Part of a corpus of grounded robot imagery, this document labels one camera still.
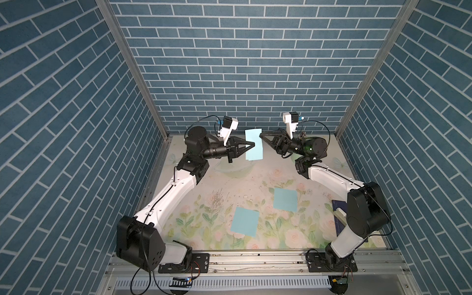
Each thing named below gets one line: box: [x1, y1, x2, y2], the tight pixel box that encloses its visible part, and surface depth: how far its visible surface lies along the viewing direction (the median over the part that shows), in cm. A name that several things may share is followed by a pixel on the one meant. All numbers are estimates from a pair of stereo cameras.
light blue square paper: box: [244, 128, 264, 162], surface depth 66 cm
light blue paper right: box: [272, 187, 299, 213], surface depth 97 cm
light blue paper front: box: [230, 206, 260, 238], surface depth 87 cm
